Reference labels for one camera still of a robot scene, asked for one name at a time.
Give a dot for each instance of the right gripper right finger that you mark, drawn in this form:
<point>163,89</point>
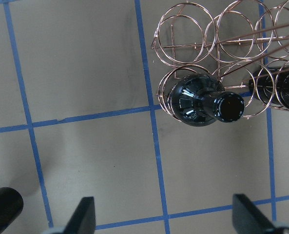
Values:
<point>247,218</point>

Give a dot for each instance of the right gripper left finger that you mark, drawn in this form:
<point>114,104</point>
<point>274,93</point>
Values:
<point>83,220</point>

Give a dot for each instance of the black wine bottle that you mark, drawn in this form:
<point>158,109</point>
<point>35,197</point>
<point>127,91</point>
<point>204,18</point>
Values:
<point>11,206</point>

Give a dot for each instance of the black bottle in basket left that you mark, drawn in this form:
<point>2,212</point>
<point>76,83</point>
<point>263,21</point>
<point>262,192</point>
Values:
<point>200,100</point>

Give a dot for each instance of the black bottle in basket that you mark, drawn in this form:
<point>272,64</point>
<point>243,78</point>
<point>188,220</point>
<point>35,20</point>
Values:
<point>272,85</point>
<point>200,100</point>

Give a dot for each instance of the black bottle in basket right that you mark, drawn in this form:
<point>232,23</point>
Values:
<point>272,85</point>

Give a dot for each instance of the copper wire wine basket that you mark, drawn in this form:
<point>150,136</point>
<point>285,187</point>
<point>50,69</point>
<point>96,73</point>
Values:
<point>230,46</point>

